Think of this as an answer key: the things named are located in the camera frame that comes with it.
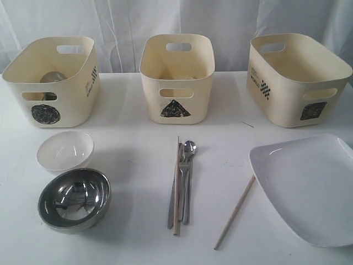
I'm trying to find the steel spoon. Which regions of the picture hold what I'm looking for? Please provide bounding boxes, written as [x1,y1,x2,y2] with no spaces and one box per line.
[180,140,197,221]

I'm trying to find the wooden chopstick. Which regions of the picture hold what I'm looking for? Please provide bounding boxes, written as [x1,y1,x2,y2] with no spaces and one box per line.
[213,175,255,251]
[173,136,180,236]

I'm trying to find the steel fork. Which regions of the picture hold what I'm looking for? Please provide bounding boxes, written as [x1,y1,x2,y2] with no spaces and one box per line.
[179,147,199,225]

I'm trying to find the steel table knife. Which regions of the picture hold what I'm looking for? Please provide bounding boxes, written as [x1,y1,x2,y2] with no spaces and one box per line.
[167,142,183,229]

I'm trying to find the white ceramic bowl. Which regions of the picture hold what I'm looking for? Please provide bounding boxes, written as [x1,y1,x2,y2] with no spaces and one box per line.
[36,131,95,175]

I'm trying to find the stainless steel bowl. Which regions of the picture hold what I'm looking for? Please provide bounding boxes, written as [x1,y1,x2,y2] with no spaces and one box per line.
[38,168,112,234]

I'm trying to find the steel mug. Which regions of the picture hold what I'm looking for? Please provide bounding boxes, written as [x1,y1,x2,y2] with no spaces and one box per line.
[40,71,67,100]

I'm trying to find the cream bin with triangle mark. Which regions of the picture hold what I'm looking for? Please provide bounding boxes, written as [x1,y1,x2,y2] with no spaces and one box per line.
[140,34,215,125]

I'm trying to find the white curtain backdrop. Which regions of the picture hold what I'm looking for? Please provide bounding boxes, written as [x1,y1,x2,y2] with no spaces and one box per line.
[1,1,352,72]

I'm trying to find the cream bin with square mark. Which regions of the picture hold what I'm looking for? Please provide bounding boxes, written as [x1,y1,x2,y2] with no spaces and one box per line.
[247,33,352,128]

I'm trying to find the cream bin with circle mark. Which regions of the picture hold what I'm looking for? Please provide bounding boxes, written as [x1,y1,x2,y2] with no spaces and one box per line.
[2,36,100,128]

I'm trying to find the white square plate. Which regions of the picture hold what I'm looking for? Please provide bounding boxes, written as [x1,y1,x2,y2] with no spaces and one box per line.
[249,134,352,247]

